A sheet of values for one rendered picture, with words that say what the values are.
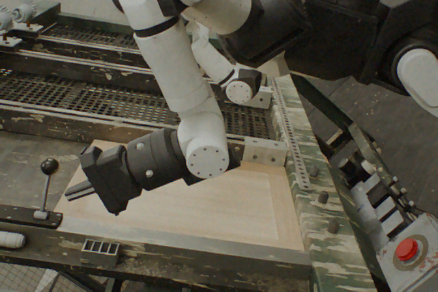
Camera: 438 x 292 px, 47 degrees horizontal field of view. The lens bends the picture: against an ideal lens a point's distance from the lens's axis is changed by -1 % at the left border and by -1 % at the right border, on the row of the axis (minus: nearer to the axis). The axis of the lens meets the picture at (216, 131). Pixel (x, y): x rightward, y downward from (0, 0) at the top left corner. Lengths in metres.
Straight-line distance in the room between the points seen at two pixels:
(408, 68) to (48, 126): 0.99
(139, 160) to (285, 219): 0.56
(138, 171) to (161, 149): 0.05
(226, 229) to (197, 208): 0.10
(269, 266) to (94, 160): 0.45
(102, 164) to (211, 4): 0.30
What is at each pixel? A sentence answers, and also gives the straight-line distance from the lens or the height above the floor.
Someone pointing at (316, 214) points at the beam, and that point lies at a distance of 1.26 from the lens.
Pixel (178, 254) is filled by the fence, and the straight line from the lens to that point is 1.08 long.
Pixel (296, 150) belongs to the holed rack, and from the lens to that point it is 1.56.
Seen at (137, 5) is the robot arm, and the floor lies 1.49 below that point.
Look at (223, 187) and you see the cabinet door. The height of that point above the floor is 1.05.
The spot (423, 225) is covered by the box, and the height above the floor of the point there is 0.93.
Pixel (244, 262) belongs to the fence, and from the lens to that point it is 1.09.
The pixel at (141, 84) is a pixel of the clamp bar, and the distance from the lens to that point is 1.99.
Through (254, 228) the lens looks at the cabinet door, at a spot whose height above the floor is 0.98.
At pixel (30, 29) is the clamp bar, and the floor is 1.81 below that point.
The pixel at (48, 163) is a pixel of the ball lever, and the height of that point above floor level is 1.44.
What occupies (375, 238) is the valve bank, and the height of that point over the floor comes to 0.74.
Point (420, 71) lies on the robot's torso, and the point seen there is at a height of 0.95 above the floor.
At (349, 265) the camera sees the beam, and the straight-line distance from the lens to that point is 1.12.
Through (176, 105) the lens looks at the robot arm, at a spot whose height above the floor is 1.36.
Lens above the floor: 1.48
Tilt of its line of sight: 14 degrees down
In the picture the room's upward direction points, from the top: 51 degrees counter-clockwise
